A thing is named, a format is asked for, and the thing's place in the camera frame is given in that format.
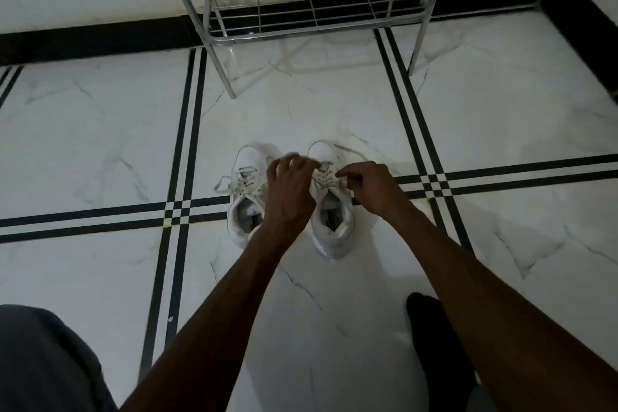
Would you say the person's left hand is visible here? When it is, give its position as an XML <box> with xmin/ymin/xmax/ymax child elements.
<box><xmin>264</xmin><ymin>155</ymin><xmax>322</xmax><ymax>234</ymax></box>

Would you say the person's right hand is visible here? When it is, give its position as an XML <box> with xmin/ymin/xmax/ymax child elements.
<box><xmin>335</xmin><ymin>161</ymin><xmax>411</xmax><ymax>222</ymax></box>

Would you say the person's left forearm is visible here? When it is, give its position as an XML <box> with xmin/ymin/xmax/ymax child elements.
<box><xmin>120</xmin><ymin>219</ymin><xmax>310</xmax><ymax>412</ymax></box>

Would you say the person's right forearm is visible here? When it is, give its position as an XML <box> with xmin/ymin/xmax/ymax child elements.
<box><xmin>386</xmin><ymin>201</ymin><xmax>618</xmax><ymax>412</ymax></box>

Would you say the white sneaker with loose laces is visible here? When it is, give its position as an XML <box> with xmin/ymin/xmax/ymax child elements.
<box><xmin>214</xmin><ymin>144</ymin><xmax>281</xmax><ymax>250</ymax></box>

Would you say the person's grey trouser leg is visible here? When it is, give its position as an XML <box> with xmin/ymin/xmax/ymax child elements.
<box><xmin>0</xmin><ymin>304</ymin><xmax>119</xmax><ymax>412</ymax></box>

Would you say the metal wire shoe rack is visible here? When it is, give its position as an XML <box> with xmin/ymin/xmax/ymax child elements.
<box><xmin>154</xmin><ymin>0</ymin><xmax>455</xmax><ymax>100</ymax></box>

